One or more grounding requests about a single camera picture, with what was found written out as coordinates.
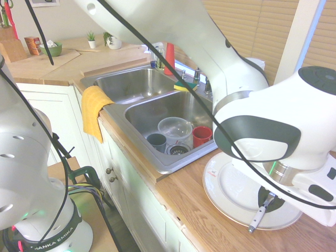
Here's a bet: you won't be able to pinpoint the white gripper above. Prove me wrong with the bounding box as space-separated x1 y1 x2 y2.
258 151 336 228

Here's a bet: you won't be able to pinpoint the silver spoon white handle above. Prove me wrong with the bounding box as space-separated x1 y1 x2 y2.
248 194 276 234

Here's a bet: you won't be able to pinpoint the stainless steel double sink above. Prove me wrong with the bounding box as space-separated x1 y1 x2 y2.
79 64 220 175

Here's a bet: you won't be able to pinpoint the white dinner plate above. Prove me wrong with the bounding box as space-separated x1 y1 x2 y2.
202 151 302 231

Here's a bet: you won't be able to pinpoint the red mug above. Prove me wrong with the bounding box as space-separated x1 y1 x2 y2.
192 126 213 148

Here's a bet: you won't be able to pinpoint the metal drain strainer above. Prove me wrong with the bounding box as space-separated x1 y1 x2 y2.
165 143 191 155

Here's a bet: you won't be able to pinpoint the clear plastic bowl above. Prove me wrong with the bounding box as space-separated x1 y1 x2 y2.
157 117 194 145

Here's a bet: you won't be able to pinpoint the dark green cup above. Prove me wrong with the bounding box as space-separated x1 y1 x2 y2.
146 133 167 152

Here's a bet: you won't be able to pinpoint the chrome faucet lever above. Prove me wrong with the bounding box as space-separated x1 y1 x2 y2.
204 77 214 97

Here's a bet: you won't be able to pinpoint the white blue wipes canister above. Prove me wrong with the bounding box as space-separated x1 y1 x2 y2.
246 57 266 71

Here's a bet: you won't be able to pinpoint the yellow green sponge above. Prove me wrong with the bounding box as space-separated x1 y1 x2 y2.
173 80 198 92

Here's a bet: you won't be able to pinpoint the chrome gooseneck faucet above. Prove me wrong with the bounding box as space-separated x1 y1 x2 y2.
193 67 202 86

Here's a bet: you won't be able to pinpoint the white kitchen cabinets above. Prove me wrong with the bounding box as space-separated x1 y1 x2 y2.
15 82 200 252

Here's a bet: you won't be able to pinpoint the red spray bottle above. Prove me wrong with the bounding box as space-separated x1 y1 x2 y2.
164 41 176 76

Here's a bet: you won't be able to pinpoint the wide tan window blind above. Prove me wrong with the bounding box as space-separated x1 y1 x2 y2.
202 0 300 85

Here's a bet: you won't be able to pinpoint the clear hand soap pump bottle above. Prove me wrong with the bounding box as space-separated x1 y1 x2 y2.
149 46 166 69

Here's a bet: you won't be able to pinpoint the green clamp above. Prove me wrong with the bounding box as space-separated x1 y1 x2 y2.
67 165 102 190

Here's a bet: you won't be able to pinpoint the yellow dish cloth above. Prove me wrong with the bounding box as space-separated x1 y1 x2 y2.
81 85 116 144

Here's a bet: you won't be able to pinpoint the trailing plant white pot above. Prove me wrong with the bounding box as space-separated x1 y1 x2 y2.
102 31 123 50

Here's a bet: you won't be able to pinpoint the small potted plant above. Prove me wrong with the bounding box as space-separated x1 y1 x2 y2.
86 30 97 49

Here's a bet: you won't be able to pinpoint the green bowl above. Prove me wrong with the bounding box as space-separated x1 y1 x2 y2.
39 41 63 57

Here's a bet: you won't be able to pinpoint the orange cardboard box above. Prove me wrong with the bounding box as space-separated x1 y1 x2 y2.
24 36 42 56

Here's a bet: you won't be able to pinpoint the wooden knife block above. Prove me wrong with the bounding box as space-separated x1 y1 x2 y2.
0 25 28 64

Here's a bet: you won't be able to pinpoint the long black cable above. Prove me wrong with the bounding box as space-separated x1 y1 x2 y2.
97 0 336 211

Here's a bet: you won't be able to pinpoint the white window frame post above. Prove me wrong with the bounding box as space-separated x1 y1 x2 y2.
272 0 326 85

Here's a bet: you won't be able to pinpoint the hanging black cable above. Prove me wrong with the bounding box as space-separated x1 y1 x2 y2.
24 0 55 66

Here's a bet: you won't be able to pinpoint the red handled knife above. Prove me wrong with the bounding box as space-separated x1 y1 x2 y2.
5 4 19 40

